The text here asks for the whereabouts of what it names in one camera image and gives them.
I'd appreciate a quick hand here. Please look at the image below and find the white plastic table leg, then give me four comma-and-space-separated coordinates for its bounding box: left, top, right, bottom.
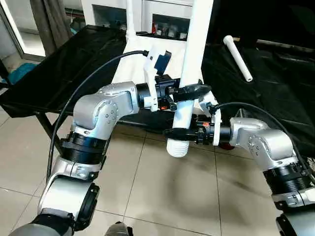
223, 35, 254, 83
125, 0, 138, 44
166, 0, 215, 158

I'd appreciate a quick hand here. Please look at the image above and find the white plastic table top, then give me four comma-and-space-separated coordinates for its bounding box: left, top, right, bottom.
111, 34, 221, 118

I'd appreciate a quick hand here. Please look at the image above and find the white glass-door cabinet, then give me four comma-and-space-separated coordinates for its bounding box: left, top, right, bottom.
81, 0, 198, 41

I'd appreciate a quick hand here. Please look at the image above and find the black mat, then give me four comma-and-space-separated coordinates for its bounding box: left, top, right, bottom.
0, 24, 315, 159

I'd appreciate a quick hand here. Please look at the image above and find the dark round robot part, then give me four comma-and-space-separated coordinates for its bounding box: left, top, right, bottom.
105, 221, 134, 236

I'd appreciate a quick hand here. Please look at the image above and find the black stand leg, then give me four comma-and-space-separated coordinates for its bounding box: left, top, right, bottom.
33, 111, 63, 156

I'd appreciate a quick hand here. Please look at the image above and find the grey curtain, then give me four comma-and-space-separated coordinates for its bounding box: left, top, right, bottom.
29, 0, 73, 58

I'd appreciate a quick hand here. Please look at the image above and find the teal cloth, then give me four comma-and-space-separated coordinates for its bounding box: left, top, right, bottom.
7, 62, 39, 87

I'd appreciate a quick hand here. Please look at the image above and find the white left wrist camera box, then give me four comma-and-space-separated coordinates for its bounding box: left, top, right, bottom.
142, 45, 173, 113

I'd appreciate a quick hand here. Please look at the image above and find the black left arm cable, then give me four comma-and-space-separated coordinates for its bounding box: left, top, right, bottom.
46, 49, 151, 183

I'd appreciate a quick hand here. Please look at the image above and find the black metal rail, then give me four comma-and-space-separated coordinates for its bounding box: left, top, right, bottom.
231, 36, 315, 54

